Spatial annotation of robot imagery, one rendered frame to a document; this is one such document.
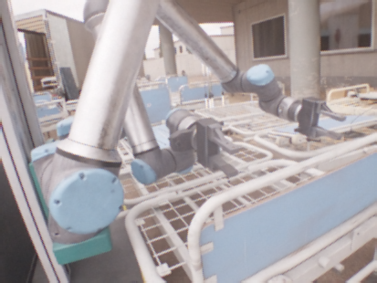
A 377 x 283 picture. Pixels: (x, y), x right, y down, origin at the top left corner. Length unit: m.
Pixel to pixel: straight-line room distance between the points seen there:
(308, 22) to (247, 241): 5.11
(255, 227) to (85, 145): 0.41
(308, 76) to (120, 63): 5.04
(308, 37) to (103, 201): 5.18
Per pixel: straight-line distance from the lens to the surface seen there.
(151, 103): 2.45
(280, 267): 0.70
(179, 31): 0.86
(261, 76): 0.92
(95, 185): 0.52
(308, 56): 5.43
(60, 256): 0.80
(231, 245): 0.56
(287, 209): 0.63
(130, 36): 0.57
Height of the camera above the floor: 1.01
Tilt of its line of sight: 17 degrees down
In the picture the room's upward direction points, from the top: 7 degrees counter-clockwise
